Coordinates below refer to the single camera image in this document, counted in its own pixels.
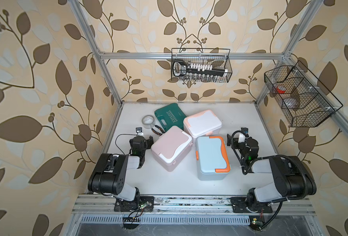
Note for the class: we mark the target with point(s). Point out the pink first aid box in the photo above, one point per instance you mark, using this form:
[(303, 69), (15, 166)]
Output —
[(171, 148)]

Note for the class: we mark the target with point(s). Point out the right wire basket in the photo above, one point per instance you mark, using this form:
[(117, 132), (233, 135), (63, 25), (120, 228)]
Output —
[(309, 99)]

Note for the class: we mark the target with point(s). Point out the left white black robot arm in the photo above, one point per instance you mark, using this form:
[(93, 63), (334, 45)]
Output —
[(109, 177)]

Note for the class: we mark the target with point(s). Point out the green plastic tool case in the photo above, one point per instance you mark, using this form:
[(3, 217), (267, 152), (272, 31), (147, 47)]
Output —
[(170, 115)]

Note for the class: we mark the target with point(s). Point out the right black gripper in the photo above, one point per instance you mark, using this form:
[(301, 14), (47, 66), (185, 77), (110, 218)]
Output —
[(234, 142)]

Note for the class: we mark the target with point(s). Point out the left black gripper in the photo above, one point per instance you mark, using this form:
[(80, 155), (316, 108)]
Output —
[(146, 141)]

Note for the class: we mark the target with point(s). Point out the red tape roll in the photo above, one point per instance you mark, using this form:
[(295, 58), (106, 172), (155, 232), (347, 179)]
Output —
[(281, 89)]

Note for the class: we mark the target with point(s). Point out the orange black pliers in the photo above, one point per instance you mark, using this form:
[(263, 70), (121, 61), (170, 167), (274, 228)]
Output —
[(158, 130)]

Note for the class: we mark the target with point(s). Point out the wire basket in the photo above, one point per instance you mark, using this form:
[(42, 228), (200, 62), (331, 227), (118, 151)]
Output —
[(309, 99), (218, 58)]

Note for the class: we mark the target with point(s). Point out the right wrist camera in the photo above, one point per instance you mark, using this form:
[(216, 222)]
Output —
[(243, 135)]

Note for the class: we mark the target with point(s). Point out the grey duct tape roll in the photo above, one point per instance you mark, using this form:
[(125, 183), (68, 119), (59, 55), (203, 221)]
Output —
[(148, 121)]

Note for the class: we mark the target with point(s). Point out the blue box orange trim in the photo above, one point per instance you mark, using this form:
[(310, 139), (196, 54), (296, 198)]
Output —
[(212, 159)]

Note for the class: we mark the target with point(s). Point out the back wire basket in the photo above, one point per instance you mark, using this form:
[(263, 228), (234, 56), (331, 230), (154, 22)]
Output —
[(218, 58)]

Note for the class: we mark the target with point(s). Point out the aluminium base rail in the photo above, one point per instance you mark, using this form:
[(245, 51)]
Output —
[(186, 204)]

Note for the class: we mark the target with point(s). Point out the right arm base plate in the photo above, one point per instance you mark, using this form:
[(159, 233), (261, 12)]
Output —
[(243, 205)]

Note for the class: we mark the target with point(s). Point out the white box pink trim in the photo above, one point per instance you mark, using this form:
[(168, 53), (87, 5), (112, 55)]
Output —
[(204, 123)]

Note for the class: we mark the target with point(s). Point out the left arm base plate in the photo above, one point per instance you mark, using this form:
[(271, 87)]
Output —
[(145, 203)]

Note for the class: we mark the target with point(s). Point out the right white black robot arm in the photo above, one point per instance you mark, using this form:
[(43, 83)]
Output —
[(291, 180)]

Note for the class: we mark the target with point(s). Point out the black socket set rail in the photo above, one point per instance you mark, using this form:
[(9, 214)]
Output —
[(181, 68)]

